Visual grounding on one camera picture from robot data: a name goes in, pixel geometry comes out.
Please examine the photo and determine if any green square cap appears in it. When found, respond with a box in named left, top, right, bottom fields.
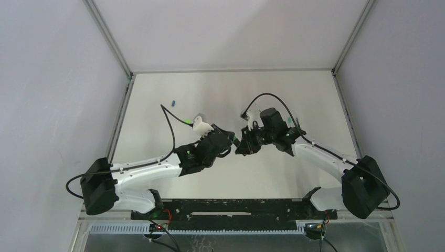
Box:
left=232, top=137, right=240, bottom=147

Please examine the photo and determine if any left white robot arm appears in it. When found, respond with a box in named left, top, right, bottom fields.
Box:
left=80, top=126, right=240, bottom=215

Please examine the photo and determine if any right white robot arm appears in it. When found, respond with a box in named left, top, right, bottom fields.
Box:
left=235, top=108, right=391, bottom=219

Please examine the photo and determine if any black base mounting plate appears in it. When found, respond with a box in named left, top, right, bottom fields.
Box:
left=130, top=197, right=338, bottom=233

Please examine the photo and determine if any right controller board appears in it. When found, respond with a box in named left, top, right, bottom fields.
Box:
left=304, top=223, right=326, bottom=234

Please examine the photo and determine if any controller board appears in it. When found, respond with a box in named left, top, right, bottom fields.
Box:
left=304, top=223, right=326, bottom=234
left=149, top=224, right=167, bottom=233

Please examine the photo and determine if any left controller board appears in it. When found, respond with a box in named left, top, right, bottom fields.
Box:
left=149, top=224, right=167, bottom=233

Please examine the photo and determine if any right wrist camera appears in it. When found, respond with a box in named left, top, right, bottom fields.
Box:
left=240, top=107, right=261, bottom=129

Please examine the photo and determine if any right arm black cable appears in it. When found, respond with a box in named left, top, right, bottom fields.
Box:
left=240, top=92, right=401, bottom=211

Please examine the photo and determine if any aluminium frame rail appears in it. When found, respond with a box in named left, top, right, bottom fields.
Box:
left=79, top=198, right=394, bottom=235

